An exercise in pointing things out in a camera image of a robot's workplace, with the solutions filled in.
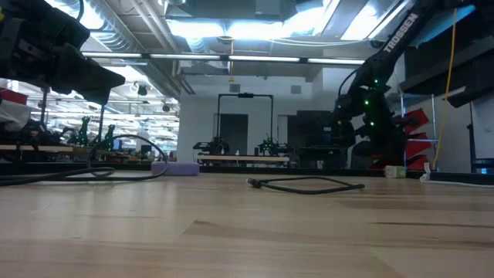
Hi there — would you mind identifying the black angled beam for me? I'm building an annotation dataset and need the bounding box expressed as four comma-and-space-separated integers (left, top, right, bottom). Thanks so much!
399, 34, 494, 109

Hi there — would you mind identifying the red box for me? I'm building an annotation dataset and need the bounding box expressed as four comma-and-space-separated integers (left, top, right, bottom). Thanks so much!
0, 87, 29, 106

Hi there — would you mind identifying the green white charger adapter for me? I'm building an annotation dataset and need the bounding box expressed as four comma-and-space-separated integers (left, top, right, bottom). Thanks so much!
384, 164, 407, 179

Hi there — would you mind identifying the wooden station table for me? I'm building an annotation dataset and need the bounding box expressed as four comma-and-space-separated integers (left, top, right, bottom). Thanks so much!
196, 154, 290, 163

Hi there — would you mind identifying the white bag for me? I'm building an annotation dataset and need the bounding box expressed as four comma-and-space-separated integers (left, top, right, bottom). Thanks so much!
0, 100, 32, 132

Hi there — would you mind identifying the orange hanging cord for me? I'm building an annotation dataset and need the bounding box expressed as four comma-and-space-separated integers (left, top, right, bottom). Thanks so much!
227, 36, 235, 83

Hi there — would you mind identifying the short black USB cable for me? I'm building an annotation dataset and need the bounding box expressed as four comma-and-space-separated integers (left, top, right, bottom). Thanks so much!
246, 176, 366, 195

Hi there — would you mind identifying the purple round power hub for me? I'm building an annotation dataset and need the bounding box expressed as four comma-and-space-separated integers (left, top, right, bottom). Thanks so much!
151, 161, 201, 177

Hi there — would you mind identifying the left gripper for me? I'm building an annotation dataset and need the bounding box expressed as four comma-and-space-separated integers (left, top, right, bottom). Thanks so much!
0, 0, 127, 106

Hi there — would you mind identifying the long wooden workbench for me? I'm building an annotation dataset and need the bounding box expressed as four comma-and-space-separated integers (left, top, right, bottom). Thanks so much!
0, 144, 128, 154

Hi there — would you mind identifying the black gantry frame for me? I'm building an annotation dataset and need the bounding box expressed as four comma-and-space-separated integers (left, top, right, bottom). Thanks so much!
40, 86, 107, 155
216, 92, 274, 152

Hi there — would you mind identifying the black equipment cabinet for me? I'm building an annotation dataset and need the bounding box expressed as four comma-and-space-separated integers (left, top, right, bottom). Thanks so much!
287, 110, 337, 169

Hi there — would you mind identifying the red storage bin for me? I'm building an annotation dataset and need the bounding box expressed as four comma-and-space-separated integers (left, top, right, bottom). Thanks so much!
401, 108, 430, 134
404, 132, 433, 158
407, 154, 434, 171

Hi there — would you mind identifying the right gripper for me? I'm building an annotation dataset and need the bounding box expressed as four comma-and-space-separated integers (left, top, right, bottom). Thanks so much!
331, 90, 420, 168

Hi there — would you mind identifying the yellow cable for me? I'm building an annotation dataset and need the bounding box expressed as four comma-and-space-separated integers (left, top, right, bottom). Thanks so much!
431, 6, 458, 171

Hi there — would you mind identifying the long black USB cable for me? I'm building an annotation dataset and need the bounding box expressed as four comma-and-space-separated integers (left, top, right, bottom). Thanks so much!
0, 134, 169, 187

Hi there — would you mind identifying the black table frame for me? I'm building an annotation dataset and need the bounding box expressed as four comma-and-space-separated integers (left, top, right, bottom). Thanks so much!
0, 161, 494, 185

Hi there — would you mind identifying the metal shelf rack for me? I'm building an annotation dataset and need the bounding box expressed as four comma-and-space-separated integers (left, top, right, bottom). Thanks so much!
399, 92, 440, 171

